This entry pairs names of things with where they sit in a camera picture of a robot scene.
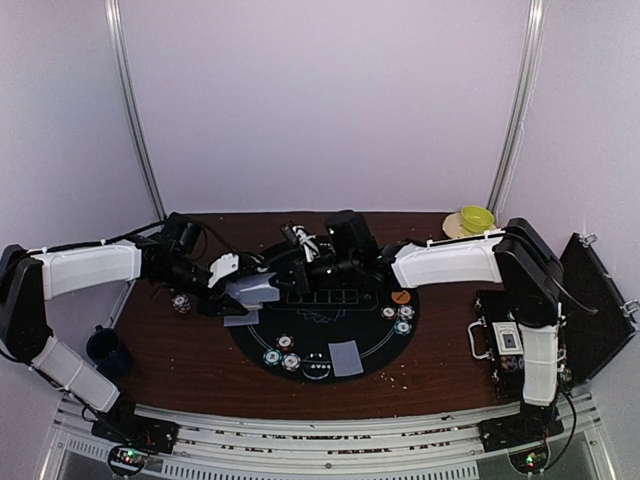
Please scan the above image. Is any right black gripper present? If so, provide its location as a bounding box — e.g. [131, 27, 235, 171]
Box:
[270, 251, 360, 296]

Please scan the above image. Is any red white poker chip stack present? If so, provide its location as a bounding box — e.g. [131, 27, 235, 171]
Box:
[171, 294, 192, 314]

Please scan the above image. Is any grey card deck box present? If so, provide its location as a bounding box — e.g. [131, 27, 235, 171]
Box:
[225, 273, 281, 306]

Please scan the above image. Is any green chip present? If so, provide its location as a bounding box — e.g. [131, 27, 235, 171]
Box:
[263, 349, 283, 367]

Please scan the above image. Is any face down card front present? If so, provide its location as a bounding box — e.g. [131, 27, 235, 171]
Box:
[328, 340, 364, 378]

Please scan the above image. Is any face down card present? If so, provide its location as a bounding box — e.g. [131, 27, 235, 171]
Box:
[328, 340, 364, 378]
[223, 310, 260, 328]

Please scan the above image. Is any orange big blind button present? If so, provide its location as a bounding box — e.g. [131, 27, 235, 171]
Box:
[391, 289, 412, 305]

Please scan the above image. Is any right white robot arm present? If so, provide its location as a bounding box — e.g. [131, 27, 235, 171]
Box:
[279, 210, 563, 442]

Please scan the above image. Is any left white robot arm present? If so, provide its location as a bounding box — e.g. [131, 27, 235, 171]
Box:
[1, 213, 281, 444]

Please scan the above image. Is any round black poker mat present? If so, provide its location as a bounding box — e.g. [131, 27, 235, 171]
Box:
[225, 235, 421, 386]

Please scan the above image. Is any dark blue mug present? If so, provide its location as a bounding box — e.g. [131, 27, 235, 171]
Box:
[85, 325, 133, 379]

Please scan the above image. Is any beige plate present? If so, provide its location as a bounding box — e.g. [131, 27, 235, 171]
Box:
[442, 212, 498, 239]

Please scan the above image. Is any green plastic bowl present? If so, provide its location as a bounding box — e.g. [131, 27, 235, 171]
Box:
[460, 205, 494, 233]

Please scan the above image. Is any playing card deck in case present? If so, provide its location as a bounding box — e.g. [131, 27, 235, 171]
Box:
[493, 322, 523, 356]

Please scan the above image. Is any poker chips row in case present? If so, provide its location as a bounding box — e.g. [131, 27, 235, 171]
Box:
[500, 355, 573, 384]

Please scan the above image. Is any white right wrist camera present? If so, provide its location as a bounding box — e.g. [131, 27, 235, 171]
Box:
[280, 222, 320, 263]

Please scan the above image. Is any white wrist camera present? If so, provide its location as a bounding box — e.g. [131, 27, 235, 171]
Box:
[280, 222, 320, 263]
[207, 253, 240, 289]

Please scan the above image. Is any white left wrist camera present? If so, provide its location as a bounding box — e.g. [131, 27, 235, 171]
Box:
[207, 253, 240, 289]

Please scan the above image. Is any aluminium front rail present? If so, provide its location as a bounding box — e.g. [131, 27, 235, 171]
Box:
[35, 394, 623, 479]

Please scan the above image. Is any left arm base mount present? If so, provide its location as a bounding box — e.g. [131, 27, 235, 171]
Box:
[91, 405, 179, 454]

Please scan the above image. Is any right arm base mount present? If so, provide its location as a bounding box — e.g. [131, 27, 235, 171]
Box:
[478, 401, 564, 452]

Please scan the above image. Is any left aluminium frame post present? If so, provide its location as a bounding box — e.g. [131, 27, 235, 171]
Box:
[105, 0, 167, 220]

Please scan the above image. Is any aluminium frame post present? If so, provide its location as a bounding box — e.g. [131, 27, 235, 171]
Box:
[105, 0, 167, 220]
[487, 0, 547, 219]

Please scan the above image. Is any right aluminium frame post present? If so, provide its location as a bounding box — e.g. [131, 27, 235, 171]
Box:
[487, 0, 547, 219]

